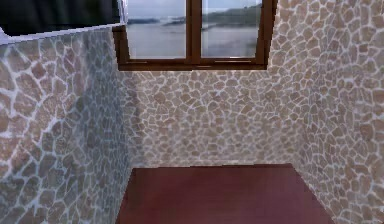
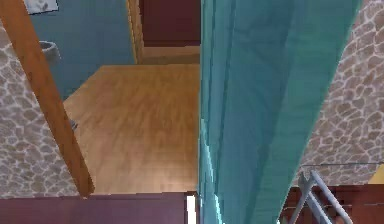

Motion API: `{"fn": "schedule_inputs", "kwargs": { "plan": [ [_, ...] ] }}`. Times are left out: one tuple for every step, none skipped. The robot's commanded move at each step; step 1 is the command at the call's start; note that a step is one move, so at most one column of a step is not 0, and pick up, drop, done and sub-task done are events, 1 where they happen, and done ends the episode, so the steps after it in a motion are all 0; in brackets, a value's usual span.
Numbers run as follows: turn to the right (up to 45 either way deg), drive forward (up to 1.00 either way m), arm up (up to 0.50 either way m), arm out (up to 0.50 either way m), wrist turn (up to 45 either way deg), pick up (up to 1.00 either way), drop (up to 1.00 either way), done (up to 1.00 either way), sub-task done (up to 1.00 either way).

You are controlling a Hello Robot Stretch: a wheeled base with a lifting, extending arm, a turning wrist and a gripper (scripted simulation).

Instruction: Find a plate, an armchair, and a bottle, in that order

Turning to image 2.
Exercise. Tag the yellow flat object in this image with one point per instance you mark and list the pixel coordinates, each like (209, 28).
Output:
(378, 176)

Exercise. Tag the grey round bin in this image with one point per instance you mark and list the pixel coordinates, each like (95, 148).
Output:
(50, 50)

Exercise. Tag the teal room door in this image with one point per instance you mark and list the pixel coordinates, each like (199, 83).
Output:
(260, 110)

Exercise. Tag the framed wall picture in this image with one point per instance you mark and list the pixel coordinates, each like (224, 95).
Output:
(41, 5)

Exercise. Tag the brown wooden door frame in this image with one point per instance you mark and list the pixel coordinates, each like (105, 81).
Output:
(46, 96)

